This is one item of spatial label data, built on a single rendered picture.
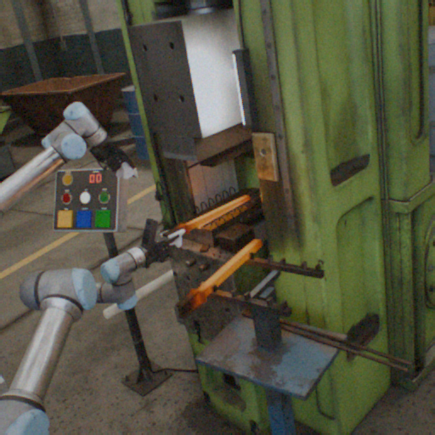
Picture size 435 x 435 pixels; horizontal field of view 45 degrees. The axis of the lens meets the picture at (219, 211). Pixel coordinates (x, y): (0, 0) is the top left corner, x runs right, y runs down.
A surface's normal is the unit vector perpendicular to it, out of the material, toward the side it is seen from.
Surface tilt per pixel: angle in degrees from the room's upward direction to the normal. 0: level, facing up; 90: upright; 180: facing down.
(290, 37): 90
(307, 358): 0
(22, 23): 90
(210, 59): 90
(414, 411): 0
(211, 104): 90
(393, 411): 0
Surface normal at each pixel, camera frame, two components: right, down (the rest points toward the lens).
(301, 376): -0.16, -0.91
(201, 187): 0.70, 0.17
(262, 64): -0.70, 0.38
